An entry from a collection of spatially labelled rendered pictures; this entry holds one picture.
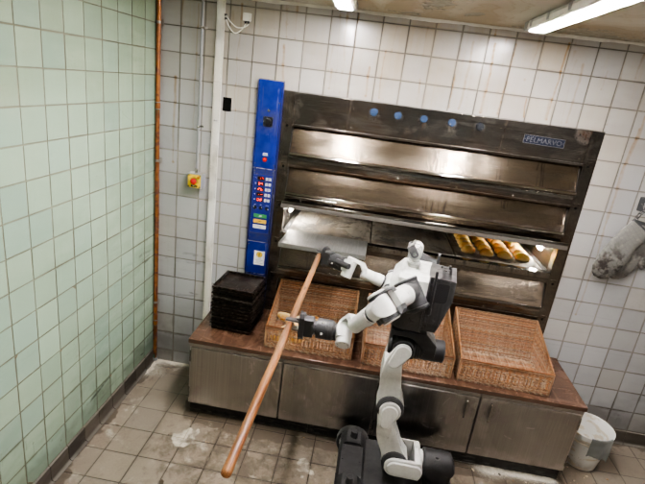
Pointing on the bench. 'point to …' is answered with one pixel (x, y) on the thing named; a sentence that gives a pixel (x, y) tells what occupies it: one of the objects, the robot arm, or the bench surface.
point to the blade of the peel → (301, 240)
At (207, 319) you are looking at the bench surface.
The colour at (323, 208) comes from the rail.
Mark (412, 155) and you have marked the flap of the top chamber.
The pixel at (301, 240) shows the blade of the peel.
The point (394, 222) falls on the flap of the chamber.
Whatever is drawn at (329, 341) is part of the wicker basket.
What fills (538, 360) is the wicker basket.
